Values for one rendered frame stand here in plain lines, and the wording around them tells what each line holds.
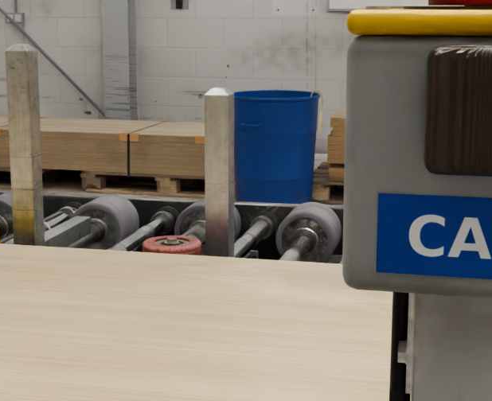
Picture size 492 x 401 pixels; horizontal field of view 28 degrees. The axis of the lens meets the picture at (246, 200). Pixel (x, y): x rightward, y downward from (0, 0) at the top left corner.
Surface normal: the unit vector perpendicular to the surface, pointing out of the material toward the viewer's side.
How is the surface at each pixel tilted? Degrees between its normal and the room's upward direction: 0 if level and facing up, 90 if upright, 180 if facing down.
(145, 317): 0
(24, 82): 90
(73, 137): 90
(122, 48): 90
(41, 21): 90
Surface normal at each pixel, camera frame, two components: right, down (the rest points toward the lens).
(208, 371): 0.00, -0.98
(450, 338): -0.22, 0.19
